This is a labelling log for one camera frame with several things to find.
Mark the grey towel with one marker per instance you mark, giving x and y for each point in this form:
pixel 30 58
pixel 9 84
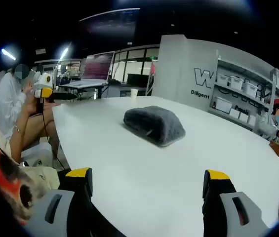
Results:
pixel 151 123

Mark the black flat monitor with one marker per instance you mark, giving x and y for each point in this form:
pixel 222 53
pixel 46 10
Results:
pixel 138 79

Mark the person's left hand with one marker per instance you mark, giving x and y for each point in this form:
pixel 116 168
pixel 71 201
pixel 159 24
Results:
pixel 31 107

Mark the ceiling strip light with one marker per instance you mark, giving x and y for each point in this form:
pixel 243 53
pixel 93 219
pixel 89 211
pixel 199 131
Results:
pixel 64 53
pixel 8 54

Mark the large purple display screen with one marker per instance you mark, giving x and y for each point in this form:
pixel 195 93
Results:
pixel 97 66

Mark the white paper cup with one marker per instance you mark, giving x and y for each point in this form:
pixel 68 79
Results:
pixel 134 93

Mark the dark hanging ceiling screen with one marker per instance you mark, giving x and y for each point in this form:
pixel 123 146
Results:
pixel 112 23

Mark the small black bottle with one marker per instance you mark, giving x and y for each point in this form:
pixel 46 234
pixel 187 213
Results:
pixel 213 105

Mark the rows of white storage boxes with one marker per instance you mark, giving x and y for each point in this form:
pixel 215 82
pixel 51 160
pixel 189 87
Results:
pixel 235 82

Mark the grey metal shelf rack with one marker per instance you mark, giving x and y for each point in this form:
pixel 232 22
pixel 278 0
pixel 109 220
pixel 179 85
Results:
pixel 274 81

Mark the black frame standing desk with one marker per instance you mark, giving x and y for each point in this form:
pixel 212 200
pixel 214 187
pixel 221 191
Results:
pixel 87 85

